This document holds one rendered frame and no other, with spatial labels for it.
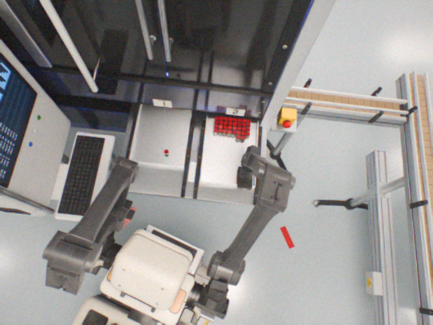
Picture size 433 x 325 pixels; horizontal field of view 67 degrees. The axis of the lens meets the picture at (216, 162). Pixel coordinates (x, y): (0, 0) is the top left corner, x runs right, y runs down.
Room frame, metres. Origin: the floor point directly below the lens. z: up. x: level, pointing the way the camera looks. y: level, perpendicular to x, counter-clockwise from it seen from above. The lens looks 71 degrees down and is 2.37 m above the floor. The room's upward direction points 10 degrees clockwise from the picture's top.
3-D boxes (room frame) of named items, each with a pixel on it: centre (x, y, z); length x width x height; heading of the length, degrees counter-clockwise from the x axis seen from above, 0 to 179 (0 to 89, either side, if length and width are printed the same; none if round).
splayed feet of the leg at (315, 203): (0.64, -1.01, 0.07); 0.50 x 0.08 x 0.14; 94
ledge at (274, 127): (0.81, -0.30, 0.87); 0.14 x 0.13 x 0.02; 4
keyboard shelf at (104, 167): (0.34, 0.66, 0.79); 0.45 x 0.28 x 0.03; 4
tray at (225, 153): (0.57, -0.05, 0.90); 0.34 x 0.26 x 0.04; 5
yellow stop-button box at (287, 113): (0.76, -0.29, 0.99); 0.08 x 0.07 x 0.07; 4
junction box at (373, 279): (0.10, -0.98, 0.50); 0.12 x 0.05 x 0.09; 4
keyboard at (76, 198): (0.34, 0.64, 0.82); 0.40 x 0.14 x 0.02; 4
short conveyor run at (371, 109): (0.93, -0.57, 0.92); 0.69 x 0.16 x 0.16; 94
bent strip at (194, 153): (0.46, 0.11, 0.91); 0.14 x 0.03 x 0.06; 4
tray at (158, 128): (0.60, 0.29, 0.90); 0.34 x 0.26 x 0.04; 4
